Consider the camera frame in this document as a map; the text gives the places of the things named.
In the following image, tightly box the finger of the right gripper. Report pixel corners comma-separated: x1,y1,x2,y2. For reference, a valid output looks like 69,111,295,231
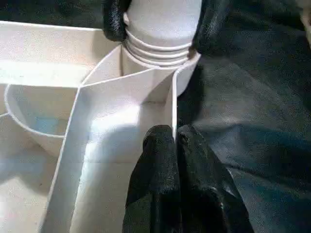
102,0,133,42
187,0,234,60

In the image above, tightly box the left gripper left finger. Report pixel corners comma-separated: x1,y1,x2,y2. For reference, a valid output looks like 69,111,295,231
122,124,182,233

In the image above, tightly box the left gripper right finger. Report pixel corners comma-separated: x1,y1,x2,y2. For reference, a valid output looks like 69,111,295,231
176,125,255,233

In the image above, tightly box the white plastic table leg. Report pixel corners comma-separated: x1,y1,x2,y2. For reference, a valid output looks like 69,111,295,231
122,0,204,67

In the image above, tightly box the white plastic table top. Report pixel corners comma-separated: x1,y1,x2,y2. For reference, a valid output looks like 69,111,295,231
0,20,202,233

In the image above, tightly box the black table mat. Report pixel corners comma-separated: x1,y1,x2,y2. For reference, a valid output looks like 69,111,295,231
0,0,311,233

